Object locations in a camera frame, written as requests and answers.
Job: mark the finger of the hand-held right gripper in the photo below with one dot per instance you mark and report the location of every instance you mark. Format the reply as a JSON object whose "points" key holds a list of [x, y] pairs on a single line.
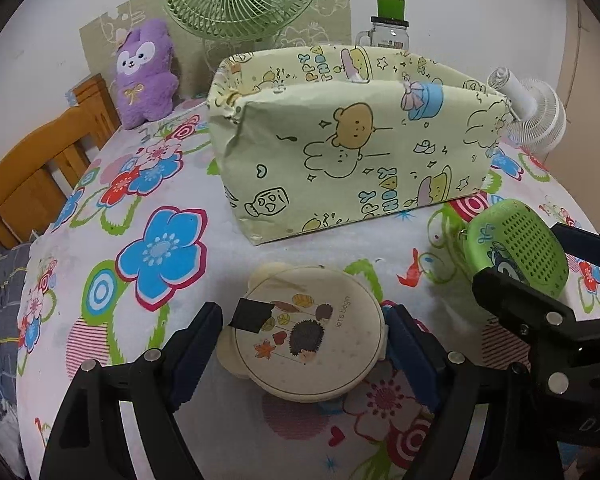
{"points": [[590, 247], [520, 305]]}

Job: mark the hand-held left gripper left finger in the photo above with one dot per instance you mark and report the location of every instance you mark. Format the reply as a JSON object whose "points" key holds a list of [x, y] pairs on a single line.
{"points": [[195, 350]]}

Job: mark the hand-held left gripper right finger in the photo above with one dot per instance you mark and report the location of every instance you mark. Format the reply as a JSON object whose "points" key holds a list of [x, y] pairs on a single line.
{"points": [[412, 355]]}

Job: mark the green perforated panda case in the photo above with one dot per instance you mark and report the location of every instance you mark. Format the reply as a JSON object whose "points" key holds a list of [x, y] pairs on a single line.
{"points": [[520, 245]]}

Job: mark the round cream bear-eared case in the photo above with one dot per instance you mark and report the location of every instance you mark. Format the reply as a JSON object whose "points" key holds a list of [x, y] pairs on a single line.
{"points": [[315, 340]]}

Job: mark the yellow cartoon print storage box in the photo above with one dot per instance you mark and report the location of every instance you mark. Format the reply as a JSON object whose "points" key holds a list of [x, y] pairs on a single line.
{"points": [[330, 160]]}

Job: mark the white clip fan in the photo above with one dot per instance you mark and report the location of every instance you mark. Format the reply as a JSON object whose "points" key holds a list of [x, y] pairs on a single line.
{"points": [[535, 115]]}

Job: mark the grey plaid quilt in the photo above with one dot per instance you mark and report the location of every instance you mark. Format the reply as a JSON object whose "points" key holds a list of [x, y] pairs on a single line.
{"points": [[0, 300]]}

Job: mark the white black printed cloth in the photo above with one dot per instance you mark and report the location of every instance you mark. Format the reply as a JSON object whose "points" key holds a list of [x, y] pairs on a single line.
{"points": [[0, 425]]}

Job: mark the wooden bed headboard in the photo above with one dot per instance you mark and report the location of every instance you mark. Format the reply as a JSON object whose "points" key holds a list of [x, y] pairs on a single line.
{"points": [[35, 170]]}

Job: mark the purple plush toy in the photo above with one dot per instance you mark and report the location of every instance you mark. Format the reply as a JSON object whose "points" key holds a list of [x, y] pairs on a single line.
{"points": [[142, 80]]}

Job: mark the glass mug jar green lid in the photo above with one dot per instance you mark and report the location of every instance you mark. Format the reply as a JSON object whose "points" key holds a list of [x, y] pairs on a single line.
{"points": [[387, 27]]}

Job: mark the beige door frame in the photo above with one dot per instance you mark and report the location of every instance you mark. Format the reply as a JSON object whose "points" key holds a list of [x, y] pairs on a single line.
{"points": [[595, 110]]}

